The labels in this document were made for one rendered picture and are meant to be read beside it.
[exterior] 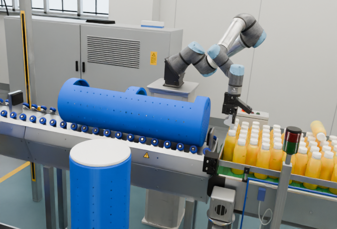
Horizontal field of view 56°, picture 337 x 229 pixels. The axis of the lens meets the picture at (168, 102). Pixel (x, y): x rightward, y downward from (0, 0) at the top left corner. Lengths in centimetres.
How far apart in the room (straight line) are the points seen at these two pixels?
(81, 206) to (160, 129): 56
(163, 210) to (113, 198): 117
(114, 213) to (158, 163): 42
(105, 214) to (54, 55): 282
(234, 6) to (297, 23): 83
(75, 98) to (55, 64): 220
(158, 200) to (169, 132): 98
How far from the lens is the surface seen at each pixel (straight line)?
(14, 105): 235
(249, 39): 209
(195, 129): 168
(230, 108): 175
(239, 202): 172
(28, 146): 228
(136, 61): 355
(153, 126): 174
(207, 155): 162
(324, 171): 174
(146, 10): 451
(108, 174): 144
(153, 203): 263
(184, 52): 224
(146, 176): 193
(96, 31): 374
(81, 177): 147
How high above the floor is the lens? 171
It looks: 17 degrees down
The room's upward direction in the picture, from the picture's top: 4 degrees clockwise
